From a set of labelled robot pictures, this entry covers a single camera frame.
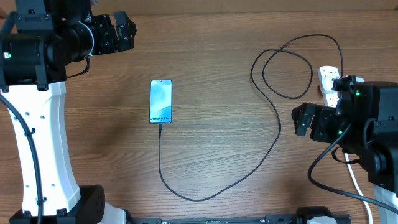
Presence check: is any Galaxy S24+ smartphone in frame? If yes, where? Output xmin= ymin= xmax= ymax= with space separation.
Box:
xmin=149 ymin=80 xmax=173 ymax=123

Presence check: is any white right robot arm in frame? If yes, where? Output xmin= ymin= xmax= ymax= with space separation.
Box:
xmin=292 ymin=75 xmax=397 ymax=223

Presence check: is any black USB charging cable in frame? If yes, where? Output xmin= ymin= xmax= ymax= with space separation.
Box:
xmin=157 ymin=34 xmax=345 ymax=202

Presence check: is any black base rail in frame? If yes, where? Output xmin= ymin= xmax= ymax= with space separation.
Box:
xmin=124 ymin=213 xmax=352 ymax=224

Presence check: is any white power strip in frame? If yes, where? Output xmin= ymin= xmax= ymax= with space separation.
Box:
xmin=318 ymin=65 xmax=340 ymax=108

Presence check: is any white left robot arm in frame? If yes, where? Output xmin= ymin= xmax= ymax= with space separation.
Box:
xmin=1 ymin=0 xmax=137 ymax=224

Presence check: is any white charger plug adapter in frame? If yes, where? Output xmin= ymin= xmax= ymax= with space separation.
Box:
xmin=320 ymin=76 xmax=339 ymax=94

